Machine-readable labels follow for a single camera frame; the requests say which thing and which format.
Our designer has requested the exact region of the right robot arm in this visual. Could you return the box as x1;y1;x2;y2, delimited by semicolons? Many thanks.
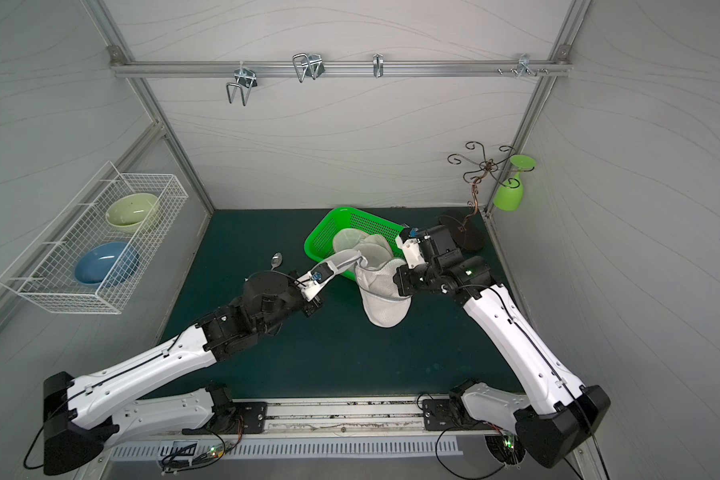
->
394;225;611;468

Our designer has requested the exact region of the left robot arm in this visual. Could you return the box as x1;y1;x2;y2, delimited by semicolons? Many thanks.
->
37;268;331;475

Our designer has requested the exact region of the metal spoon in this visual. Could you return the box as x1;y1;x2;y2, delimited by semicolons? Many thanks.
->
270;252;283;270

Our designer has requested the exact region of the green plastic basket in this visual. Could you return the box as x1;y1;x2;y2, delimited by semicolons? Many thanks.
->
304;207;404;263

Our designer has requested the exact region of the bronze cup tree stand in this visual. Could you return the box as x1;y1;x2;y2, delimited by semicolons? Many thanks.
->
438;141;515;253

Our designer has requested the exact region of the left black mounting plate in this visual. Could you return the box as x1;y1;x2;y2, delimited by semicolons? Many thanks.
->
181;402;267;435

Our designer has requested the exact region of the black mounting plate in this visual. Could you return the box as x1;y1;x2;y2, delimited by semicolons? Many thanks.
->
418;397;498;433
181;402;267;435

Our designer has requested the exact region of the green plastic wine glass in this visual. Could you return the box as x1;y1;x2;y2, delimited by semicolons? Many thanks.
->
493;155;537;212

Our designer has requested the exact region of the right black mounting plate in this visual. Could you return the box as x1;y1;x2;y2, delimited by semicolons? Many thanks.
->
418;397;498;433

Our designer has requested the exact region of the light green bowl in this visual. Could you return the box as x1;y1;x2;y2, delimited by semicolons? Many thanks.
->
105;193;161;235

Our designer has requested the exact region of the blue bowl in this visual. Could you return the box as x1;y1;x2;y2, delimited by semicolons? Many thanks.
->
74;241;140;288

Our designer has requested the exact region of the small flat metal hook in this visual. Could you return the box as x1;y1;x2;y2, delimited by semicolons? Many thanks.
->
372;53;384;78

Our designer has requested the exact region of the looped metal hook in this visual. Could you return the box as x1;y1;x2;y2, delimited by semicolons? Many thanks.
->
292;53;325;83

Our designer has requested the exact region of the double prong metal hook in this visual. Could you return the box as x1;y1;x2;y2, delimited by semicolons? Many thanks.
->
226;63;258;106

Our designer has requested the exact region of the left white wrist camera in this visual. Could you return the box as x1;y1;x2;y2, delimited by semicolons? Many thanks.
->
297;260;338;302

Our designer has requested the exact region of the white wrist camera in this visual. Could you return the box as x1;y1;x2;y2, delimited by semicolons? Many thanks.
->
297;260;338;302
395;225;426;269

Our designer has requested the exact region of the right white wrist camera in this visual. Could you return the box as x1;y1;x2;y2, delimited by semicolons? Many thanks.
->
395;225;426;269

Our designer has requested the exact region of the right black cable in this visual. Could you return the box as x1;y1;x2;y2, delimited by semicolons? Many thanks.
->
415;388;508;480

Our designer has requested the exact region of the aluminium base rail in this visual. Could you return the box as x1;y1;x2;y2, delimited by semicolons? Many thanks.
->
113;392;590;444

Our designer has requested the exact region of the white slotted cable duct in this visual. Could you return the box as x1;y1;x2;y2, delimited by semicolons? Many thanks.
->
110;435;463;462

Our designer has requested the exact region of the round floor cable port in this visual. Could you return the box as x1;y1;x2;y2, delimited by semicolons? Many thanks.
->
484;434;526;466

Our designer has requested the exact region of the left bundle of cables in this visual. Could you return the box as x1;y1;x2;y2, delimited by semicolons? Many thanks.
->
157;410;245;475

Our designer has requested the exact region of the white wire wall basket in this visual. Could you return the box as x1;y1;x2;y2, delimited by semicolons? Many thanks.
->
0;163;188;315

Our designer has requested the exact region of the right metal rail hook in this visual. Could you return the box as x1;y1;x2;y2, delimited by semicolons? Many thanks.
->
496;54;549;78

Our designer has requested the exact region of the aluminium top rail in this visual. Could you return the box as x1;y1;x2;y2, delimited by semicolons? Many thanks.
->
110;47;573;80

